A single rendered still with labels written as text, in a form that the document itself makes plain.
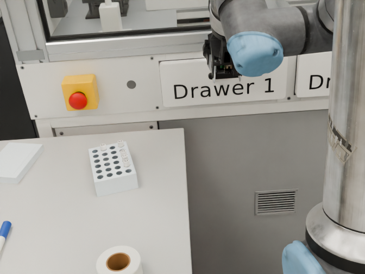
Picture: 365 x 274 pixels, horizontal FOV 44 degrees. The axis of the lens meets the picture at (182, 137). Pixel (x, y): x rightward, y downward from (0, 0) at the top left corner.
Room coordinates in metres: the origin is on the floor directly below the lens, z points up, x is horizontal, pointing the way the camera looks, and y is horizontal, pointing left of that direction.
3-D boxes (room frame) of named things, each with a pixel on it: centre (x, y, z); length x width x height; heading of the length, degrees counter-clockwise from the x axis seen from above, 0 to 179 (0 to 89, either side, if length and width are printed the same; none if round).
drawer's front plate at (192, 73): (0.95, -0.11, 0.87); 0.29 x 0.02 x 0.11; 89
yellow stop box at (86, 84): (0.94, 0.22, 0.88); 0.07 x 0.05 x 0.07; 89
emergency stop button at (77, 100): (0.91, 0.23, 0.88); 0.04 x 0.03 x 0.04; 89
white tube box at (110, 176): (0.78, 0.15, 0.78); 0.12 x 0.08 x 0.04; 13
